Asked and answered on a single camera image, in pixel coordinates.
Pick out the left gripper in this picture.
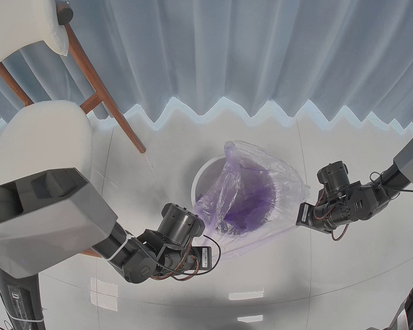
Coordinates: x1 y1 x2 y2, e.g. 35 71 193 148
160 245 214 276

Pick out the white cushioned wooden chair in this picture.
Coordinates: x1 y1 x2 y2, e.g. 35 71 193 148
0 0 147 259

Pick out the purple plastic bag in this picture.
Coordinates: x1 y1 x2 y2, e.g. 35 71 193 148
192 140 312 262

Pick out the white trash bin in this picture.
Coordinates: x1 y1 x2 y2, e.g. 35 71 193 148
191 154 283 234

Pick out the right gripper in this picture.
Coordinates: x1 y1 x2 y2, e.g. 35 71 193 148
297 202 349 232

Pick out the black cable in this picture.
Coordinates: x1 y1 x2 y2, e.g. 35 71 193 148
189 234 222 275

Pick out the pale blue curtain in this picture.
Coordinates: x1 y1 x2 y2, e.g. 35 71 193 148
0 0 413 137

